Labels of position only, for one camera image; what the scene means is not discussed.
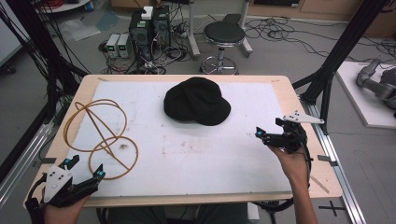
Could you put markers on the white box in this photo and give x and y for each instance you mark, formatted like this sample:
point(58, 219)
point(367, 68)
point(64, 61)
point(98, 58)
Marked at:
point(147, 12)

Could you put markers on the clear plastic sheet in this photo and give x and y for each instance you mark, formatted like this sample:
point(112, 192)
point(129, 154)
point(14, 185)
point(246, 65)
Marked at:
point(79, 29)

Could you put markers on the black round stool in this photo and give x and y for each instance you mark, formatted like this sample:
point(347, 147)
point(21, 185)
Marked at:
point(223, 34)

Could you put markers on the person's left hand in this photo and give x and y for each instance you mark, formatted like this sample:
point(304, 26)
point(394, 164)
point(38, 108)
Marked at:
point(63, 214)

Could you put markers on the person's right hand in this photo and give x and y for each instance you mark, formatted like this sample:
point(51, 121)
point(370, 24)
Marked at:
point(291, 165)

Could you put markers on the round white table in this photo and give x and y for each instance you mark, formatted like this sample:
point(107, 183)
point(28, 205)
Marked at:
point(62, 5)

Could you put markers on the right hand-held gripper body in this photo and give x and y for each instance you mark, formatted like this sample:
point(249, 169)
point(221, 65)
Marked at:
point(291, 137)

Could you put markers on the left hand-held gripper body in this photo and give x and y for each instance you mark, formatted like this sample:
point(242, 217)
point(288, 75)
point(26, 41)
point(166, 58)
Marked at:
point(57, 182)

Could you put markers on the white platform board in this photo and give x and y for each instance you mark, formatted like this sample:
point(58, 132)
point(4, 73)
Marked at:
point(367, 105)

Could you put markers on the black computer tower green label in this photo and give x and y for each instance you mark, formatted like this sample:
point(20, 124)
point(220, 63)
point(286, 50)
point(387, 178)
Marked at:
point(140, 35)

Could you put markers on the white table mat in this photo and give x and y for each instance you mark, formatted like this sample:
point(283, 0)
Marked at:
point(186, 161)

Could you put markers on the blue tape roll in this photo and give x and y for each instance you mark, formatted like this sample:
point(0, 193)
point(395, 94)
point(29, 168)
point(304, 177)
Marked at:
point(89, 6)

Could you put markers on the aluminium rail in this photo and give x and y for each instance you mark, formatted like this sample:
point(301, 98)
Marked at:
point(334, 161)
point(21, 165)

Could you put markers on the white stand leg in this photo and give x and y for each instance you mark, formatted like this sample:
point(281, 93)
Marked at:
point(246, 28)
point(193, 31)

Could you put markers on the black metal frame post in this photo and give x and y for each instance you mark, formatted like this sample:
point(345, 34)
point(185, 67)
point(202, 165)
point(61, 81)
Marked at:
point(40, 46)
point(339, 53)

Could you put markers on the grey bench power supply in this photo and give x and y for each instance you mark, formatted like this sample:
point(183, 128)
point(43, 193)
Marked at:
point(112, 45)
point(123, 46)

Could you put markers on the black hat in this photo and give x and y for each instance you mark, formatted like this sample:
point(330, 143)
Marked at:
point(196, 102)

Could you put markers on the person's legs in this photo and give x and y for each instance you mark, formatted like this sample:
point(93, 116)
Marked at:
point(137, 215)

